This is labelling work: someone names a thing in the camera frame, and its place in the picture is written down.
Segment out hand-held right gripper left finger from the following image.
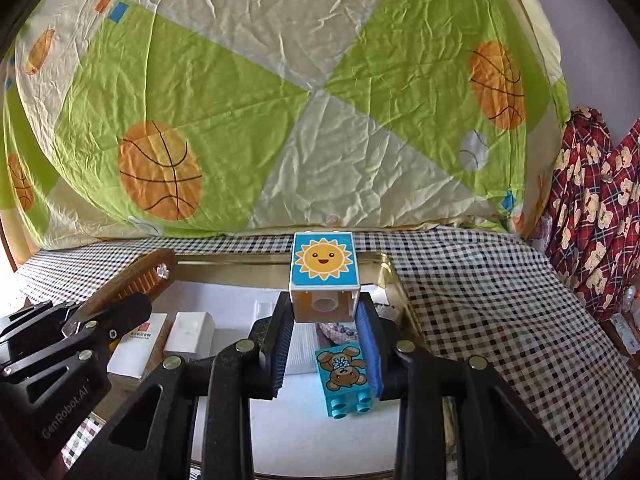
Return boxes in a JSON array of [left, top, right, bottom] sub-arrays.
[[65, 292, 296, 480]]

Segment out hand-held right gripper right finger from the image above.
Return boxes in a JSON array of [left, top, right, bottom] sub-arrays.
[[355, 292, 581, 480]]

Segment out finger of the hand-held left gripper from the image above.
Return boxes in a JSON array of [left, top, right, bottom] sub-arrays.
[[0, 300, 83, 361], [0, 292, 153, 456]]

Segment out clear cotton swab box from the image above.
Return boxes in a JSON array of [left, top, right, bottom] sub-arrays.
[[287, 322, 323, 375]]

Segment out turquoise bear print toy block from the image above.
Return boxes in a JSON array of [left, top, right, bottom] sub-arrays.
[[315, 341, 376, 418]]

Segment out brown wooden comb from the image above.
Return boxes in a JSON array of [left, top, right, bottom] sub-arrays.
[[82, 249, 177, 321]]

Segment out yellow and white block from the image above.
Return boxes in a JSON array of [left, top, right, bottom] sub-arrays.
[[164, 311, 216, 359]]

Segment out gold metal tray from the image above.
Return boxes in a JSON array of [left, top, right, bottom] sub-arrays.
[[90, 252, 426, 480]]

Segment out sun print toy block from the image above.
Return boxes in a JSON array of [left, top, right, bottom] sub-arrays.
[[289, 232, 362, 323]]

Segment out black ribbed hair claw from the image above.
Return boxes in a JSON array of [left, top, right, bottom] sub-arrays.
[[317, 322, 358, 346]]

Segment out white box with red mark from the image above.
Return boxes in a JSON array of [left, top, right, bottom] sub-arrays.
[[106, 312, 168, 380]]

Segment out checkered tablecloth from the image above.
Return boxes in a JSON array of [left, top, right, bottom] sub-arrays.
[[10, 227, 640, 480]]

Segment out red plaid bear print cloth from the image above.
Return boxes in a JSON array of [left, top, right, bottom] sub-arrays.
[[530, 106, 640, 321]]

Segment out green basketball print quilt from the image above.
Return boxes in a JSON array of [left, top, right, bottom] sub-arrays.
[[0, 0, 573, 251]]

